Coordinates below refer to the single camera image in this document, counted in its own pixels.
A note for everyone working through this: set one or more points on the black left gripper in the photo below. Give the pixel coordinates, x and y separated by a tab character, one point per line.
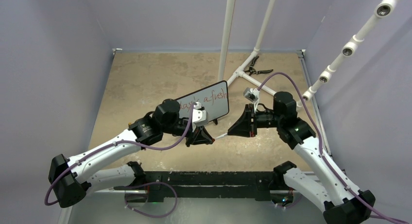
200	135

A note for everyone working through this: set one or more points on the black-framed small whiteboard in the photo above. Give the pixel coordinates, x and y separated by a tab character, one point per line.
213	97

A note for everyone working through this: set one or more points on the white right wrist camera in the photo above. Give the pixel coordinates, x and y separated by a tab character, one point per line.
252	94

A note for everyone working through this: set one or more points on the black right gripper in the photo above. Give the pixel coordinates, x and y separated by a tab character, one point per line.
244	125

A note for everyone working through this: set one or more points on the aluminium frame rail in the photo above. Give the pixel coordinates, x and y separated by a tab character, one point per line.
66	212

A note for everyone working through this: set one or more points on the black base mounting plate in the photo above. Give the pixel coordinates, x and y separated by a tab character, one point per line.
191	184

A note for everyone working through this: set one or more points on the white pipe with camera sockets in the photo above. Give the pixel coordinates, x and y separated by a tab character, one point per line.
382	10

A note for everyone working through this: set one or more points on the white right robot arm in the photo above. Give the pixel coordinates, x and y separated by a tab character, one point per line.
337	197

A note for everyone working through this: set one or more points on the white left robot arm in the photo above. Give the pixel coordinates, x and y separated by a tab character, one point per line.
162	129

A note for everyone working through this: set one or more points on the white PVC pipe frame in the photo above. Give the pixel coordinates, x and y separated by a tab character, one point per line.
291	27

